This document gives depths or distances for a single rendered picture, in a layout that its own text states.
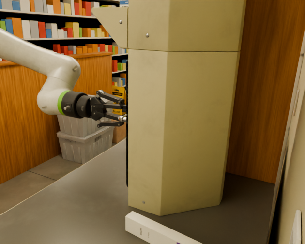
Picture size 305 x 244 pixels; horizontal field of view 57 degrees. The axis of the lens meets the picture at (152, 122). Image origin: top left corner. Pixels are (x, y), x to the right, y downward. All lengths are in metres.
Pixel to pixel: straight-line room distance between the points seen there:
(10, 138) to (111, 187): 2.15
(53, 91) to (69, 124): 2.12
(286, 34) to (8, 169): 2.73
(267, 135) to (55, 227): 0.74
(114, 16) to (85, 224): 0.57
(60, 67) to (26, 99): 2.01
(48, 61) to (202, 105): 0.60
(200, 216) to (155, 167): 0.21
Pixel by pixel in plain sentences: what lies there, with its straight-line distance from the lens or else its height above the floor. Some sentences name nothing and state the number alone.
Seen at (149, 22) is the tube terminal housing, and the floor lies 1.48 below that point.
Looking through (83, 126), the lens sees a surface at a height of 0.46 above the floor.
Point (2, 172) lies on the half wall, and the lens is 3.09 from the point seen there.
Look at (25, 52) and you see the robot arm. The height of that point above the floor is 1.37.
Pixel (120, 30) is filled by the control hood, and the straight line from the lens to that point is 0.75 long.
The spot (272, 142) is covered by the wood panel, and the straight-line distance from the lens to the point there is 1.07.
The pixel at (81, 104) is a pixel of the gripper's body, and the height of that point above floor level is 1.22.
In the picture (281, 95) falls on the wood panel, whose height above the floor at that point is 1.27.
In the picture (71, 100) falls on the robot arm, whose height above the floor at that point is 1.22.
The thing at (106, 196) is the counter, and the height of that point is 0.94.
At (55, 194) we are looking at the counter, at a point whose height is 0.94.
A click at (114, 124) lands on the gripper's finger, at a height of 1.16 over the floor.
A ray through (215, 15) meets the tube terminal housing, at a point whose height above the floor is 1.50.
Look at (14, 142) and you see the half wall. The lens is 3.08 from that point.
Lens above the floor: 1.46
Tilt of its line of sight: 18 degrees down
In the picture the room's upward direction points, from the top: 2 degrees clockwise
